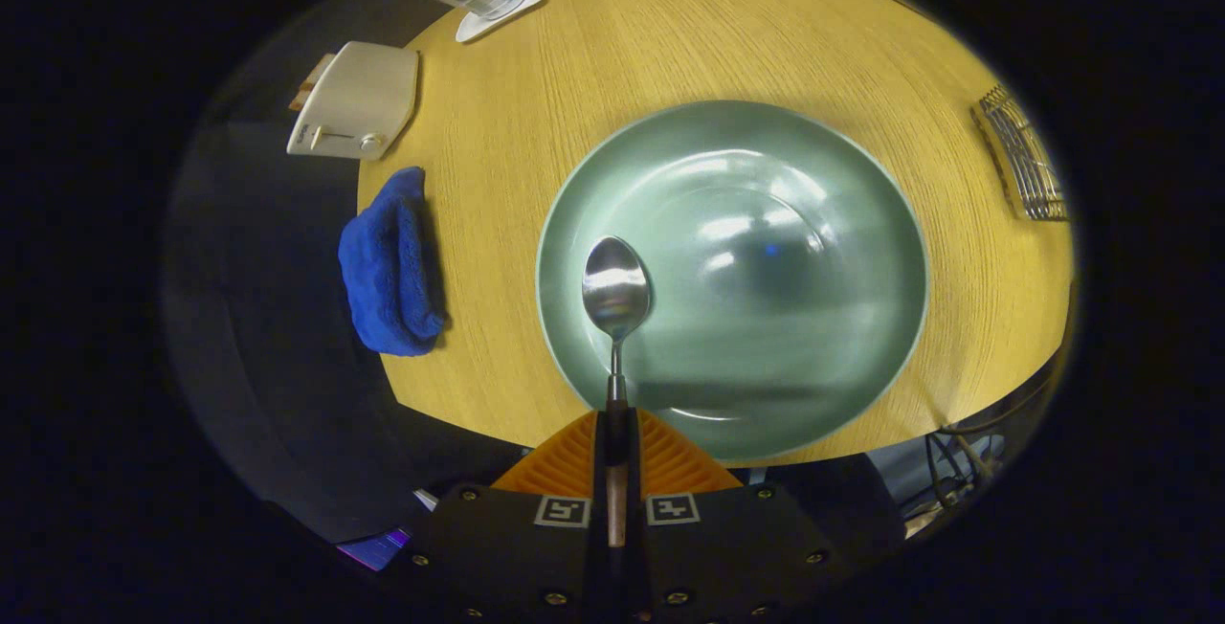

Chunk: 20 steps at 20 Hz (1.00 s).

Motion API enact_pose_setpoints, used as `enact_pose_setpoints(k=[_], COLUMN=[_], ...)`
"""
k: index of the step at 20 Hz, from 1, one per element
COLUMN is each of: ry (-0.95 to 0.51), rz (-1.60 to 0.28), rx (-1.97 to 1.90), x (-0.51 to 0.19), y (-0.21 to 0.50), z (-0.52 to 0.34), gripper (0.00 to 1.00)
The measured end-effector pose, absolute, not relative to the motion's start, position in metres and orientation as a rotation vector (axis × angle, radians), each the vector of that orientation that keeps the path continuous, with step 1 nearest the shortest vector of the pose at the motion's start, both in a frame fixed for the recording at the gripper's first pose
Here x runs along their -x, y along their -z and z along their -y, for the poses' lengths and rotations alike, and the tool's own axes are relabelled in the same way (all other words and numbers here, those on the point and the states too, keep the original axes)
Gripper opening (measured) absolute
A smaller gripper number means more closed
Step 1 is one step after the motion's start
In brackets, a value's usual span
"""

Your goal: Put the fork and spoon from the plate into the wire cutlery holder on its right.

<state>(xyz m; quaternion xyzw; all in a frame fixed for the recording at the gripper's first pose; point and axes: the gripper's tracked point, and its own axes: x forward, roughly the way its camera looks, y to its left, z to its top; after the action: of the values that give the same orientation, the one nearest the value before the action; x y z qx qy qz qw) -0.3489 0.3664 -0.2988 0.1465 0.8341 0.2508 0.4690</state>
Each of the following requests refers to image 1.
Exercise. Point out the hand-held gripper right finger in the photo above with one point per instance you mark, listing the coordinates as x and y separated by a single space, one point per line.
708 557

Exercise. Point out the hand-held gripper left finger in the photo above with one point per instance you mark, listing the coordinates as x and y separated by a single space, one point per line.
536 557

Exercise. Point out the purple lit flat device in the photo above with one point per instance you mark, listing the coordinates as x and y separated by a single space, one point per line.
375 549

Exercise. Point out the pale green round plate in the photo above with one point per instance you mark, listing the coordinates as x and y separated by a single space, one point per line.
766 318

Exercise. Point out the blue folded towel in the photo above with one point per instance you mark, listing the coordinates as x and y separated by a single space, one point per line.
388 270

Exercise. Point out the cream white toaster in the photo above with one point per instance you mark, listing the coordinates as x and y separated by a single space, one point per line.
364 98

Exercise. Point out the toast slice in toaster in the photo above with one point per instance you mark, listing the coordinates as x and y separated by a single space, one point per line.
311 83

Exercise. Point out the white square coaster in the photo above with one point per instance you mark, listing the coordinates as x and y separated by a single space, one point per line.
517 7

